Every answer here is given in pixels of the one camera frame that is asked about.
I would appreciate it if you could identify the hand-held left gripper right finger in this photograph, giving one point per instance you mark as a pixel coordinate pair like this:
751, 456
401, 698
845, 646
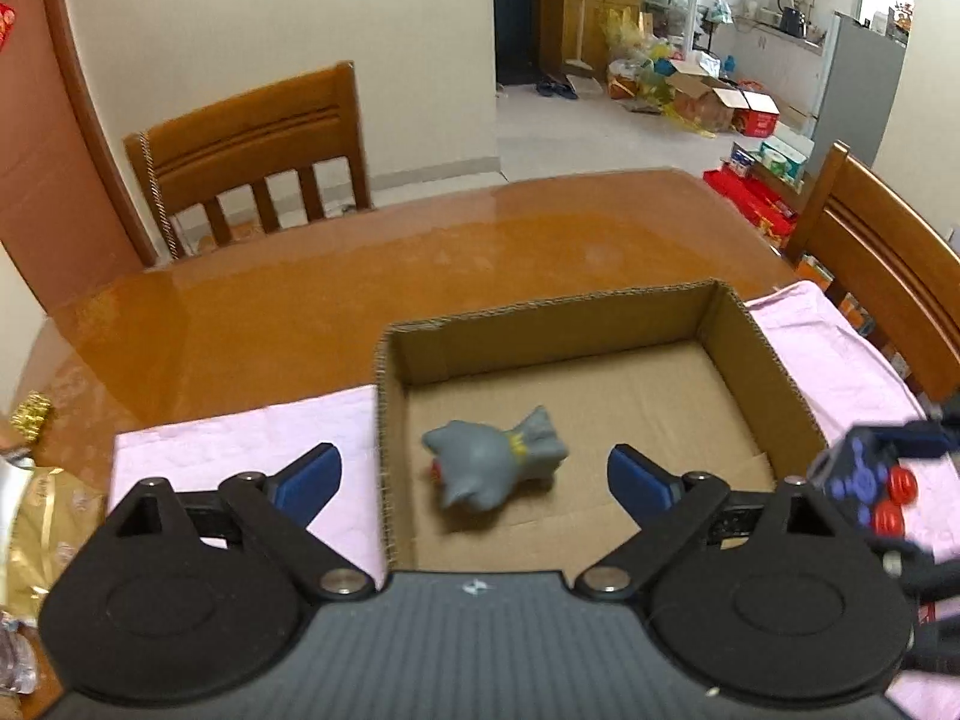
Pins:
637, 480

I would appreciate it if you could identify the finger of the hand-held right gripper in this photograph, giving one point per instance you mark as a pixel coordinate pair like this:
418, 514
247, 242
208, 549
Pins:
934, 600
937, 439

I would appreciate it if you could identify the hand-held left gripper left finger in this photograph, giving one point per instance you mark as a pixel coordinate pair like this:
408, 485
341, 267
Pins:
311, 476

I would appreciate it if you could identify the dark blue fidget cube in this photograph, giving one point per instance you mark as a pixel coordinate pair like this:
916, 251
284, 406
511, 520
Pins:
855, 469

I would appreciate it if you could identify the grey toy figure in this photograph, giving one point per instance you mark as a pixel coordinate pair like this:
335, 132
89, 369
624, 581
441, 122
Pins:
487, 457

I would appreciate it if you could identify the pink cloth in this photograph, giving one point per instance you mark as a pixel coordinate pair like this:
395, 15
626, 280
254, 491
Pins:
225, 435

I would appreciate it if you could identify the wooden chair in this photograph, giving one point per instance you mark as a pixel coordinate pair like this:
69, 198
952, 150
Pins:
247, 127
885, 240

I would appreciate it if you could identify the gold foil packet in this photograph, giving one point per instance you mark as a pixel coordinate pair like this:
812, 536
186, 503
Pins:
45, 532

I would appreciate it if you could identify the gold tinsel ornament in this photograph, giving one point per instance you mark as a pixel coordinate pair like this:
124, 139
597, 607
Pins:
31, 416

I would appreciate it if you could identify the flat red boxes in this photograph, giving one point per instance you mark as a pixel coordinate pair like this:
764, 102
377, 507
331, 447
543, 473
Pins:
750, 199

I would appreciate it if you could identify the green and white packages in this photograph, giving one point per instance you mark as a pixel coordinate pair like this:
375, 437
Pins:
784, 161

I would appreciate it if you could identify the clear plastic wrapper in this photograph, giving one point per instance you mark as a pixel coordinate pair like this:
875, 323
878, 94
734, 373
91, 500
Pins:
15, 652

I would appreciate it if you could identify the grey refrigerator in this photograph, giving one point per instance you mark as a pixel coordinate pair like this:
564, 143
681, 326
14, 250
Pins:
859, 82

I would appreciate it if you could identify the red and white carton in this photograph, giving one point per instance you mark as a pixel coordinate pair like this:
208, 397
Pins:
754, 118

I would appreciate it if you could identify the brown floor cardboard box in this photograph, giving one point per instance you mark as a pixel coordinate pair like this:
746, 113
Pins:
697, 101

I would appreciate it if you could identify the dark slippers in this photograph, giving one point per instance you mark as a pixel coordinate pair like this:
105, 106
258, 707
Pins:
556, 88

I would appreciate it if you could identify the brown wooden door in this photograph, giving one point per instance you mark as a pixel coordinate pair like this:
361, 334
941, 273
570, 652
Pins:
45, 150

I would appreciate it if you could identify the yellow plastic bags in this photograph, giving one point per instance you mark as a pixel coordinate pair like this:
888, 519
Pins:
630, 52

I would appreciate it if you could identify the dark kettle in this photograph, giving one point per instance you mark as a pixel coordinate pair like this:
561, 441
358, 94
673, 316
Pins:
791, 15

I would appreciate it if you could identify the wooden cabinet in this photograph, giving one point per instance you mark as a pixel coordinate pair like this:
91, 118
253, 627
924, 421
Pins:
570, 22

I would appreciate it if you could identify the red door decoration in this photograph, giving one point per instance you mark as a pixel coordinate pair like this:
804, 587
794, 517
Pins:
6, 26

